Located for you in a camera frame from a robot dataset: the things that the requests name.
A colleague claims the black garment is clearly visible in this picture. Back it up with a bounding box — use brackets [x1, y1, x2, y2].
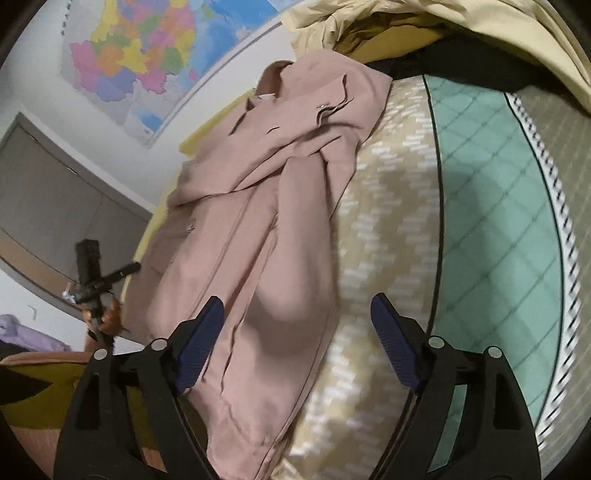
[365, 34, 591, 116]

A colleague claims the colourful wall map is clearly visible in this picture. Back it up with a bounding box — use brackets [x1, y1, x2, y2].
[60, 0, 319, 148]

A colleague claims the patterned patchwork bed sheet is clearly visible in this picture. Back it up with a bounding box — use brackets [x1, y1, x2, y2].
[134, 74, 591, 480]

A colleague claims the cream garment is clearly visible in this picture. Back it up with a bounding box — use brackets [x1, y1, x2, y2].
[281, 0, 591, 100]

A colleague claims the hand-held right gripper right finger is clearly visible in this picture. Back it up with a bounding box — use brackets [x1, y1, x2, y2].
[370, 292, 542, 480]

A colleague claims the purple cloth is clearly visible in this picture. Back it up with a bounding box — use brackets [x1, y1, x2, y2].
[0, 314, 72, 356]

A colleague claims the brown yellow patterned cloth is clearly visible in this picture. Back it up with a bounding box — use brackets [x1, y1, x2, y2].
[0, 351, 153, 480]

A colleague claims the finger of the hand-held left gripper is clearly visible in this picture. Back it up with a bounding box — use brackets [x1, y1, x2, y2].
[99, 261, 141, 291]

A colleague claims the person's left hand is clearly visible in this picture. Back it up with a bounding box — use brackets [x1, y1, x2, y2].
[99, 299, 124, 334]

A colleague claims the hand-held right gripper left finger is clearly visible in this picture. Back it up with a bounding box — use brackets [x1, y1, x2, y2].
[53, 295, 227, 480]

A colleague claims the mustard garment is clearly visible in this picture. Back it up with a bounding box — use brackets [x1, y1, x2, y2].
[332, 11, 446, 65]

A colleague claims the pink jacket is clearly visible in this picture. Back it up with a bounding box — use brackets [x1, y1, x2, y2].
[122, 50, 393, 480]

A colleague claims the grey wood wardrobe door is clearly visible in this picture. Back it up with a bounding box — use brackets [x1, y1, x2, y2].
[0, 111, 154, 324]

